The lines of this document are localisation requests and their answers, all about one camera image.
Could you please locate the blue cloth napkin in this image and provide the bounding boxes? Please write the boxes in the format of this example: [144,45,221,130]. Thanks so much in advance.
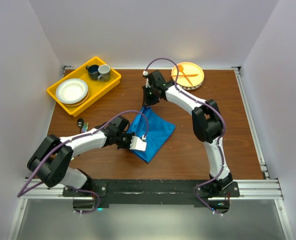
[127,107,176,163]

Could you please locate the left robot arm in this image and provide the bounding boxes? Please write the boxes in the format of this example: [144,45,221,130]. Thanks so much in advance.
[21,116,146,196]

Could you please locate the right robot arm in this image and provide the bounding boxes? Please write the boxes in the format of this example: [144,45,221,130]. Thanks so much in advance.
[142,70,233,197]

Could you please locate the iridescent metal fork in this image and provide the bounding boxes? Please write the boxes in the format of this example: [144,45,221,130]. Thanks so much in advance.
[80,122,89,133]

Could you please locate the orange plastic spoon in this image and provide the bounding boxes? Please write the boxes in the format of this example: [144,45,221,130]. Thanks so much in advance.
[177,64,193,86]

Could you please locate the yellow plastic plate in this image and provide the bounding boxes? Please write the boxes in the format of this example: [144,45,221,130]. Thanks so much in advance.
[171,62,205,91]

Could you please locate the black spoon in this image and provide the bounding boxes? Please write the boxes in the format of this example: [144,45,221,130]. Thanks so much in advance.
[77,118,85,132]

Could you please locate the orange plastic knife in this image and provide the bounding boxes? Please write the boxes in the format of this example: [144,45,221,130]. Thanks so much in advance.
[171,72,199,77]

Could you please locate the grey mug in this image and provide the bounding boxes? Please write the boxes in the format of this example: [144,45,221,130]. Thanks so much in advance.
[97,64,111,82]

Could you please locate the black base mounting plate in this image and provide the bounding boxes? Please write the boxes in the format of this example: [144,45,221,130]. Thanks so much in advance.
[62,178,241,209]

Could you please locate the dark blue mug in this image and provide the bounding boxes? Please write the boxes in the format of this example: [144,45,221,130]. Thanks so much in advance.
[85,64,99,81]

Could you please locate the white paper plate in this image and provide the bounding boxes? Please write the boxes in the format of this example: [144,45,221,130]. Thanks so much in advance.
[55,78,89,105]

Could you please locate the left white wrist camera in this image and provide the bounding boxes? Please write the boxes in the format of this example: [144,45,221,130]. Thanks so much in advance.
[129,136,147,152]

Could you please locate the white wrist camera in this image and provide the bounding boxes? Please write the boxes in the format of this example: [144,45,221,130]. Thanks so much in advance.
[142,70,151,88]
[129,136,147,152]

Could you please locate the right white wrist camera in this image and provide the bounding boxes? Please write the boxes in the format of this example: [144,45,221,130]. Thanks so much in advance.
[142,70,151,88]

